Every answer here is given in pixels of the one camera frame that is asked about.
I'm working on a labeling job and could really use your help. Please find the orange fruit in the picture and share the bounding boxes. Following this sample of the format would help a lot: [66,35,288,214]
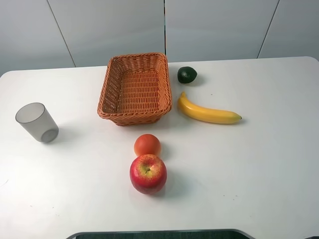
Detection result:
[134,134,161,156]

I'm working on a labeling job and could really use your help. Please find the orange wicker basket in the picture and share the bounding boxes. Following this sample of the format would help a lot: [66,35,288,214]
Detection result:
[97,52,172,126]

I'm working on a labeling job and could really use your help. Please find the yellow banana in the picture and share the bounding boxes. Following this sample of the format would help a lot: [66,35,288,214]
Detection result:
[177,92,242,124]

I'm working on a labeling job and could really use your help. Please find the dark green avocado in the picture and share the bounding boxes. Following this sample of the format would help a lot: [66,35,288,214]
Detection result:
[177,66,197,84]

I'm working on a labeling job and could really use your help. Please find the red apple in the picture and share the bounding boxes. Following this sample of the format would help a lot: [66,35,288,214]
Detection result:
[130,154,167,195]

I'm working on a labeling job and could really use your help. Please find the grey translucent plastic cup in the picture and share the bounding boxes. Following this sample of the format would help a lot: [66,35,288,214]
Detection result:
[15,102,59,143]

